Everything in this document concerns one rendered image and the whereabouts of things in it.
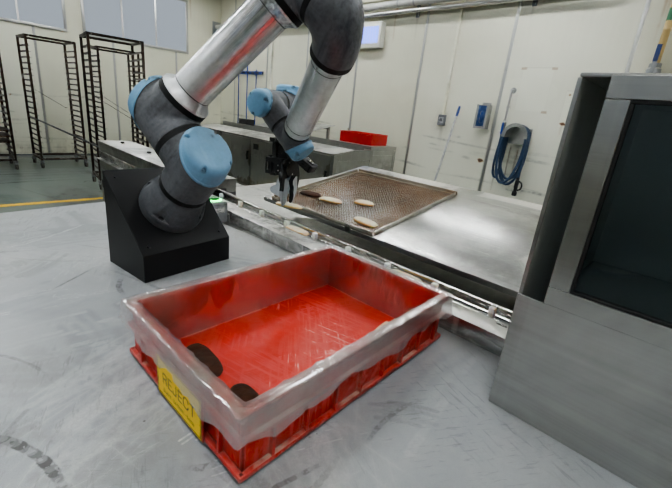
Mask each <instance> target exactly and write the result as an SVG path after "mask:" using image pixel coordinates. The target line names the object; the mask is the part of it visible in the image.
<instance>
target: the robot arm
mask: <svg viewBox="0 0 672 488"><path fill-rule="evenodd" d="M303 23H304V24H305V26H306V27H307V28H308V29H309V31H310V34H311V37H312V43H311V45H310V49H309V54H310V58H311V59H310V62H309V64H308V67H307V69H306V72H305V74H304V77H303V79H302V81H301V84H300V86H299V87H298V86H295V85H287V84H278V85H277V86H276V90H271V89H268V88H256V89H253V90H252V91H251V92H250V93H249V95H248V98H247V107H248V110H249V111H250V113H251V114H252V115H254V116H257V117H259V118H262V119H263V120H264V121H265V123H266V124H267V126H268V127H269V129H270V130H271V131H272V133H273V134H274V135H275V137H270V139H269V142H272V155H269V156H266V162H265V173H269V174H270V175H275V176H276V175H279V177H278V178H277V182H276V184H275V185H272V186H271V187H270V191H271V192H272V193H273V194H275V195H277V196H279V197H280V202H281V205H282V206H284V205H285V203H286V202H287V194H290V196H289V203H292V202H293V200H294V197H295V194H296V191H297V188H298V183H299V177H300V173H299V166H300V167H301V168H303V169H304V170H305V171H306V172H307V173H311V172H315V170H316V169H317V167H318V165H317V164H316V163H315V162H314V161H313V160H311V159H310V158H309V157H308V155H309V154H310V153H311V152H312V151H313V149H314V145H313V143H312V140H310V139H309V138H310V136H311V134H312V132H313V130H314V128H315V126H316V124H317V123H318V121H319V119H320V117H321V115H322V113H323V111H324V109H325V107H326V106H327V104H328V102H329V100H330V98H331V96H332V94H333V92H334V91H335V89H336V87H337V85H338V83H339V81H340V79H341V77H342V76H344V75H346V74H348V73H349V72H350V71H351V69H352V67H353V66H354V64H355V62H356V60H357V57H358V54H359V51H360V48H361V44H362V39H363V32H364V7H363V1H362V0H245V1H244V2H243V4H242V5H241V6H240V7H239V8H238V9H237V10H236V11H235V12H234V13H233V14H232V15H231V16H230V17H229V18H228V19H227V21H226V22H225V23H224V24H223V25H222V26H221V27H220V28H219V29H218V30H217V31H216V32H215V33H214V34H213V35H212V36H211V38H210V39H209V40H208V41H207V42H206V43H205V44H204V45H203V46H202V47H201V48H200V49H199V50H198V51H197V52H196V53H195V55H194V56H193V57H192V58H191V59H190V60H189V61H188V62H187V63H186V64H185V65H184V66H183V67H182V68H181V69H180V70H179V72H178V73H177V74H171V73H166V74H165V75H163V76H161V75H154V76H150V77H148V80H145V79H143V80H141V81H140V82H139V83H138V84H136V86H135V87H134V88H133V89H132V91H131V93H130V95H129V98H128V109H129V112H130V114H131V116H132V117H133V120H134V122H135V124H136V126H137V127H138V128H139V129H140V130H141V131H142V133H143V134H144V136H145V137H146V139H147V140H148V142H149V143H150V145H151V146H152V148H153V149H154V151H155V152H156V154H157V155H158V157H159V158H160V160H161V161H162V163H163V164H164V166H165V168H164V169H163V171H162V173H161V174H160V175H158V176H156V177H155V178H153V179H151V180H150V181H148V182H147V183H146V184H145V185H144V187H143V189H142V190H141V192H140V194H139V207H140V210H141V212H142V214H143V215H144V216H145V218H146V219H147V220H148V221H149V222H150V223H151V224H153V225H154V226H156V227H157V228H159V229H161V230H164V231H167V232H171V233H184V232H188V231H190V230H192V229H194V228H195V227H196V226H197V225H198V224H199V222H200V221H201V220H202V218H203V215H204V211H205V205H206V201H207V200H208V199H209V198H210V196H211V195H212V194H213V193H214V191H215V190H216V189H217V187H218V186H219V185H220V184H221V183H222V182H223V181H224V180H225V179H226V177H227V174H228V173H229V171H230V169H231V166H232V154H231V151H230V149H229V147H228V145H227V143H226V142H225V140H224V139H223V138H222V137H221V136H220V135H219V134H216V135H215V134H214V131H213V130H211V129H209V128H206V127H202V126H201V124H200V123H201V122H202V121H203V120H204V119H205V118H206V117H207V116H208V114H209V112H208V105H209V104H210V103H211V102H212V101H213V100H214V99H215V98H216V97H217V96H218V95H219V94H220V93H221V92H222V91H223V90H224V89H225V88H226V87H227V86H228V85H229V84H230V83H231V82H232V81H233V80H234V79H235V78H236V77H237V76H238V75H239V74H240V73H241V72H242V71H243V70H244V69H245V68H246V67H247V66H248V65H249V64H250V63H251V62H252V61H253V60H254V59H255V58H256V57H257V56H258V55H259V54H261V53H262V52H263V51H264V50H265V49H266V48H267V47H268V46H269V45H270V44H271V43H272V42H273V41H274V40H275V39H276V38H277V37H278V36H279V35H280V34H281V33H282V32H283V31H284V30H285V29H286V28H293V29H297V28H299V27H300V26H301V25H302V24H303ZM267 161H268V170H267Z"/></svg>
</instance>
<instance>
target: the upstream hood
mask: <svg viewBox="0 0 672 488"><path fill-rule="evenodd" d="M98 145H99V150H100V151H102V152H104V153H107V154H109V155H111V156H113V157H115V158H117V159H120V160H122V161H124V162H126V163H128V164H130V165H133V166H135V167H137V168H156V167H165V166H164V164H163V163H162V161H161V160H160V158H159V157H158V155H157V154H156V152H155V151H154V149H151V148H149V147H146V146H143V145H140V144H137V143H134V142H132V141H114V140H98ZM236 183H237V179H236V178H234V177H231V176H228V175H227V177H226V179H225V180H224V181H223V182H222V183H221V184H220V185H219V186H218V187H217V189H221V190H223V191H226V193H227V192H228V193H231V194H233V195H235V196H236Z"/></svg>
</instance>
